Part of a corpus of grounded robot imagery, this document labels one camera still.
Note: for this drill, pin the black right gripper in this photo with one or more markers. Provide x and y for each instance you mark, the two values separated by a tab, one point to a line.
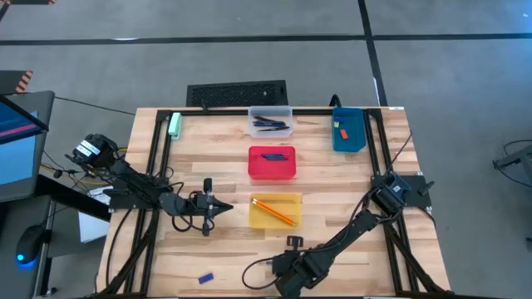
299	270

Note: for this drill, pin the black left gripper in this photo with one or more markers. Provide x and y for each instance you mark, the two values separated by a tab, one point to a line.
203	203

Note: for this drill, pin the red eraser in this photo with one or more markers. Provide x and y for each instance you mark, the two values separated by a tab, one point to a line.
343	133

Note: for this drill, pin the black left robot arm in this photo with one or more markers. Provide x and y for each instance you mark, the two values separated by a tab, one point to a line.
133	182

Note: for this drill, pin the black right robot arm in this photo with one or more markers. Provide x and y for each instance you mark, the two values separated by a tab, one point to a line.
353	228

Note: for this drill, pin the red plastic bin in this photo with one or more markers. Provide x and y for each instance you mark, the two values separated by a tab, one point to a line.
270	171

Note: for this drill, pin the yellow plastic bin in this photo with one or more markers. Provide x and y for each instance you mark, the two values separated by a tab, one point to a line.
291	199

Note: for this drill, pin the clear plastic bin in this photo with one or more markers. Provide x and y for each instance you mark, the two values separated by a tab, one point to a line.
270	135

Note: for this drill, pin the mint green stapler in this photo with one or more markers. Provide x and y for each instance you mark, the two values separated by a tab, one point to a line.
175	123

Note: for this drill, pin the black computer tower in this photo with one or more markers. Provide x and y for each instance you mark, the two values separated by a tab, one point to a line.
237	93

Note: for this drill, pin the white paper sheet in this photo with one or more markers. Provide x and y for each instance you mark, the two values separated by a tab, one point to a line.
91	228

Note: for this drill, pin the teal plastic bin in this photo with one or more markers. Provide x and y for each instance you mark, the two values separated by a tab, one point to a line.
353	143

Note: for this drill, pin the black computer mouse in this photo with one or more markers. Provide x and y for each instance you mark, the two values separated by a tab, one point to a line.
31	241

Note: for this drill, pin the monitor with blue screen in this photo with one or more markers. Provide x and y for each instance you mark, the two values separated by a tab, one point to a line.
16	158

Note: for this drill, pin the gray desk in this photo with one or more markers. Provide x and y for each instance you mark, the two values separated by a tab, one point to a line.
8	274

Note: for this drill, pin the gray chair base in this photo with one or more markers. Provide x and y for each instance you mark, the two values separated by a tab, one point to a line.
513	160

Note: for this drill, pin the black aluminium table frame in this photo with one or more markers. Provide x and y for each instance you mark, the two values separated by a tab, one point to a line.
224	112

